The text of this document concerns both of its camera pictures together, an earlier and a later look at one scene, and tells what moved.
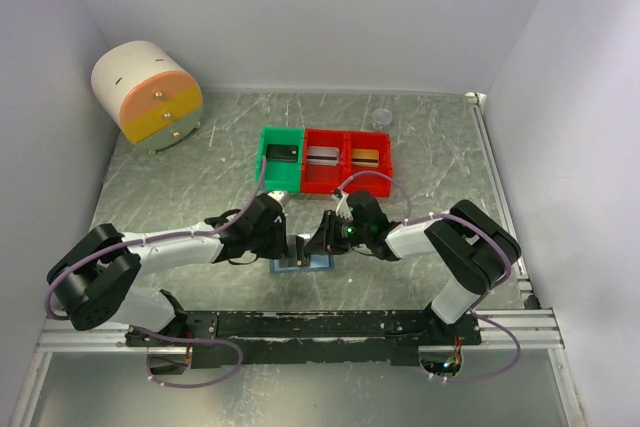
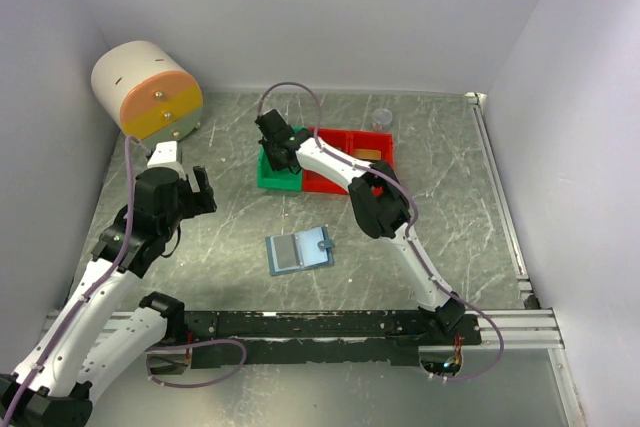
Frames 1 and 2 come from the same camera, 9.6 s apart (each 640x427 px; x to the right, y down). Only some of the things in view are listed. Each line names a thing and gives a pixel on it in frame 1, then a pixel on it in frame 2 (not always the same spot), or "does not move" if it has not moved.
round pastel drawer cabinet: x=154 y=98 does not move
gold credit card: x=362 y=157 does not move
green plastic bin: x=280 y=176 does not move
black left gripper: x=281 y=249 to x=197 y=202
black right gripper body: x=353 y=233 to x=270 y=149
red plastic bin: x=325 y=179 does not move
